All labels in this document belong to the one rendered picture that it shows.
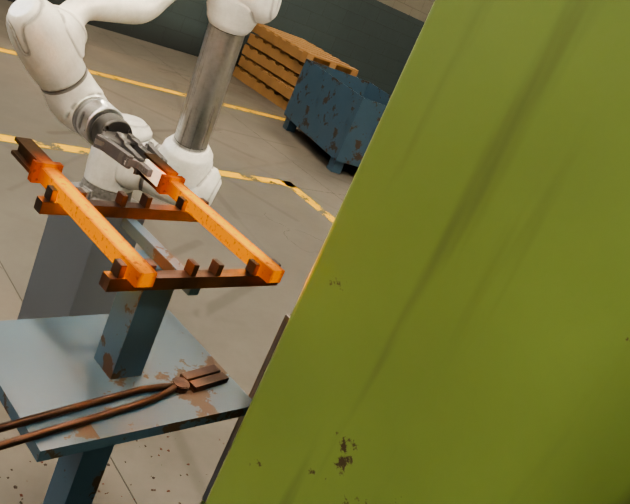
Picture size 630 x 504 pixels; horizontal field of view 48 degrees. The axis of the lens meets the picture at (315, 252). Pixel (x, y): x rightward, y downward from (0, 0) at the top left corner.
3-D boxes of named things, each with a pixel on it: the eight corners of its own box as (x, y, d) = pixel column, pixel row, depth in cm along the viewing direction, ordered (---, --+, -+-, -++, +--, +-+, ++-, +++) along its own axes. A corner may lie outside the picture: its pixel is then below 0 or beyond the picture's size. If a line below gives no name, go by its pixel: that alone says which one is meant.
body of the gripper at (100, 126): (119, 148, 146) (142, 168, 141) (82, 143, 140) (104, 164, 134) (130, 115, 144) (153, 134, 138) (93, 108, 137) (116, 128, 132)
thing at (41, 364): (-41, 333, 112) (-38, 323, 111) (165, 317, 142) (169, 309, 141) (36, 462, 95) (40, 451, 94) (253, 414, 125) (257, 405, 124)
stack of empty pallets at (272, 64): (229, 73, 873) (249, 19, 849) (282, 88, 934) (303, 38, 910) (285, 112, 793) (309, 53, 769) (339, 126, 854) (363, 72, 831)
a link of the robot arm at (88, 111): (67, 135, 143) (80, 147, 140) (79, 93, 140) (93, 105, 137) (106, 140, 150) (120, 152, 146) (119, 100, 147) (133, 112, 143)
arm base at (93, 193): (50, 186, 210) (55, 169, 208) (105, 183, 230) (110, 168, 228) (91, 215, 204) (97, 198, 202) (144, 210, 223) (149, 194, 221)
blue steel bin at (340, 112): (278, 125, 719) (306, 58, 694) (341, 143, 763) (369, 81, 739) (330, 173, 626) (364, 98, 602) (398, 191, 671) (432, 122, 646)
